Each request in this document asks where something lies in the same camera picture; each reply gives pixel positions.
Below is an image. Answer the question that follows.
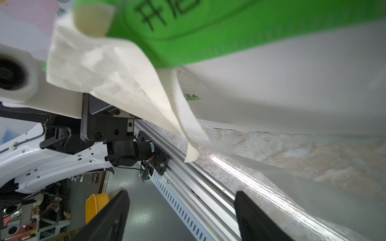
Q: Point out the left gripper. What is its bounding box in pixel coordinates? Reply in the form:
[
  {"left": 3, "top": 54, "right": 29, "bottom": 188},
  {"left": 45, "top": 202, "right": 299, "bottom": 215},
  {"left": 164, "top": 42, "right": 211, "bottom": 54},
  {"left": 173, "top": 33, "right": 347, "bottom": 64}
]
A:
[{"left": 40, "top": 93, "right": 135, "bottom": 154}]

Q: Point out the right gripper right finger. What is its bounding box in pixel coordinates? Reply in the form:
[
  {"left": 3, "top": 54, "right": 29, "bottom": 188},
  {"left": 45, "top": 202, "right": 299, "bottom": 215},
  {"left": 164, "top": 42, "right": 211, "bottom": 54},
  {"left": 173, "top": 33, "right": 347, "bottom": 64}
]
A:
[{"left": 234, "top": 191, "right": 293, "bottom": 241}]

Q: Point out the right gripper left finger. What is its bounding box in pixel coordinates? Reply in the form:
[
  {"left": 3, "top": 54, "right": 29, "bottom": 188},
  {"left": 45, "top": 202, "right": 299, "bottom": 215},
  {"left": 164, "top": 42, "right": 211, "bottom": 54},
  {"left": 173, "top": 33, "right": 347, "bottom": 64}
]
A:
[{"left": 72, "top": 189, "right": 130, "bottom": 241}]

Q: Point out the green white bag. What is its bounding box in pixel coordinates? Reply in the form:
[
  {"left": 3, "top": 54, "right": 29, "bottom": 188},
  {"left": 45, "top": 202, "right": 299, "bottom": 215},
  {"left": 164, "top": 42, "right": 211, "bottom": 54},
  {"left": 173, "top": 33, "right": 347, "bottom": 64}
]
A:
[{"left": 42, "top": 0, "right": 386, "bottom": 136}]

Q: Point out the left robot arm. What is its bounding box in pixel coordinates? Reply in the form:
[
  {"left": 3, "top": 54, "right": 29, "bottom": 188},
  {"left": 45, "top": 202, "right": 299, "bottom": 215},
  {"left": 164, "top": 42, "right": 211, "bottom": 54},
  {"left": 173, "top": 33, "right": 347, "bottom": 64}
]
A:
[{"left": 1, "top": 94, "right": 157, "bottom": 200}]

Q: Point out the yellow object outside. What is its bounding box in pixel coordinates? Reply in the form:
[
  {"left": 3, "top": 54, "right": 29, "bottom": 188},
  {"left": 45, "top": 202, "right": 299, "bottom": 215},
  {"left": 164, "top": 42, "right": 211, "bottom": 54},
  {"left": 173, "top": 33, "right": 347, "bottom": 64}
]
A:
[{"left": 85, "top": 193, "right": 110, "bottom": 224}]

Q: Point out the aluminium front rail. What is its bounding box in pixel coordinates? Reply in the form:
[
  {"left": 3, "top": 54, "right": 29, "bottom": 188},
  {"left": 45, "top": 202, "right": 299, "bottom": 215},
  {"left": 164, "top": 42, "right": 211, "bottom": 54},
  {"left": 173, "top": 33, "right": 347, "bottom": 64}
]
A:
[{"left": 132, "top": 120, "right": 302, "bottom": 241}]

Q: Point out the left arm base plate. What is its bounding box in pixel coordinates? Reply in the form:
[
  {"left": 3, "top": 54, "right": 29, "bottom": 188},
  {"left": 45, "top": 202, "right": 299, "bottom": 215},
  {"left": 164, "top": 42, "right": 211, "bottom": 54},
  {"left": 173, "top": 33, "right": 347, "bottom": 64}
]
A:
[{"left": 138, "top": 131, "right": 170, "bottom": 176}]

